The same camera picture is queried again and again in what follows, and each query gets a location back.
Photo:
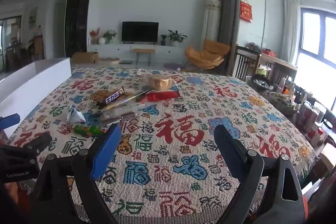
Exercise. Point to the small plant in dark pot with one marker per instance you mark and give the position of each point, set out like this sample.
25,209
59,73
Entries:
163,40

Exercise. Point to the red flower bouquet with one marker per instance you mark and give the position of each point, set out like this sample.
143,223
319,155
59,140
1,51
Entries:
94,33

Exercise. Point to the silver snack packet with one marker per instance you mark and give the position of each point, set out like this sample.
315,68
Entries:
75,116

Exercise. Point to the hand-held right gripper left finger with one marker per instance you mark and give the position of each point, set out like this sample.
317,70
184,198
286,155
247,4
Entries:
107,150

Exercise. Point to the brown chocolate bar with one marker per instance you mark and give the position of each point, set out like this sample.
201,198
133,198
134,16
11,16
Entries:
111,98

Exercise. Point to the glass balcony door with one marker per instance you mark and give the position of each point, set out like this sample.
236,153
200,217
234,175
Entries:
10,40

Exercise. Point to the round beige floor cushion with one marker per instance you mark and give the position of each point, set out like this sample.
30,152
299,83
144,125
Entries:
109,60

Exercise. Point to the red wall hanging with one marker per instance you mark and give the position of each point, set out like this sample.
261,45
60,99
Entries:
246,11

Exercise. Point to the purple floor mat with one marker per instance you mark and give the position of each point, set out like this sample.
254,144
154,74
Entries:
172,65

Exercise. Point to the framed wall picture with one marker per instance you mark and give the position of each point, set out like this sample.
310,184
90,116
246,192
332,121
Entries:
32,17

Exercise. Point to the brown cardboard box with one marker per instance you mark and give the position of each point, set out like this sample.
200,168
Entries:
85,57

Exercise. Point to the white television cabinet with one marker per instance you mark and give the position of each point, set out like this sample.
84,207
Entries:
115,48

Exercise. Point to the printed woven tablecloth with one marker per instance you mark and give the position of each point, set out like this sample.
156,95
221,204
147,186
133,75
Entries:
183,169

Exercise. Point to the white curtain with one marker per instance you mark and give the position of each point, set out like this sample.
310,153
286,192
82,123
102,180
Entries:
291,29

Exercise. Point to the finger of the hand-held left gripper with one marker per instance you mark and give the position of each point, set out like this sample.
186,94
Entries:
39,141
10,121

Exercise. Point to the grey curtain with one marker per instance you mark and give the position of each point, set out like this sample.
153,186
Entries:
228,16

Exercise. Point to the green potted plant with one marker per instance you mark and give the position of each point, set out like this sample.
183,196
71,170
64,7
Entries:
110,35

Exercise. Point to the orange lounge chair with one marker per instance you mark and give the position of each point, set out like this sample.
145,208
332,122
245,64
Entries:
204,56

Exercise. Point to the white round vase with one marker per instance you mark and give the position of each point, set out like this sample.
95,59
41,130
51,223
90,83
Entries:
101,40

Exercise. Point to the long clear chocolate stick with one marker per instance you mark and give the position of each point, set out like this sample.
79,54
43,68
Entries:
126,102

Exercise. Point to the cluster of bottles and jars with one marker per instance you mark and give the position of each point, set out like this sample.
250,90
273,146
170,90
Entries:
302,108

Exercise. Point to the dark framed window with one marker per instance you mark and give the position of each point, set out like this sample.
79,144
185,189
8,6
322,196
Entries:
315,43

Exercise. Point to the wooden stool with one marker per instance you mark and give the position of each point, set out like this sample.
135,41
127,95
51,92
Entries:
143,50

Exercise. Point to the leafy plant in white pot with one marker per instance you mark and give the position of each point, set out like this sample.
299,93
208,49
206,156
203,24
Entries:
176,37

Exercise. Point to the wooden side desk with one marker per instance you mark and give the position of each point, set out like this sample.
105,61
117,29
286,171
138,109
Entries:
281,61

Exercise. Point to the clear pack of cookies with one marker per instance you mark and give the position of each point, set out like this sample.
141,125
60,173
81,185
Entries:
160,82

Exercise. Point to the red snack packet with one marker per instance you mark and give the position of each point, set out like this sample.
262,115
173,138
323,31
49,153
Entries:
162,96

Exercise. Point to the black bowl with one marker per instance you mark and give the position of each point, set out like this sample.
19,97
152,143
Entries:
261,82

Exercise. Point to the clear snack stick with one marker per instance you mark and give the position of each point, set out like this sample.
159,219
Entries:
118,109

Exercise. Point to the white cardboard box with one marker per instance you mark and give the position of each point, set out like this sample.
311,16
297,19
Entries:
39,74

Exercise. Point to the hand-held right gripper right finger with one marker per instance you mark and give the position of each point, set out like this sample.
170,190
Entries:
231,145

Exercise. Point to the white standing air conditioner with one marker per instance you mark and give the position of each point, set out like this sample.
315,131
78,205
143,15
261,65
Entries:
211,19

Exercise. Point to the green candy tube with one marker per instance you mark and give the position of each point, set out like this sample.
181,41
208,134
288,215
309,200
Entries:
89,130

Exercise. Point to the black television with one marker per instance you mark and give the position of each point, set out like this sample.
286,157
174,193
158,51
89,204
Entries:
140,31

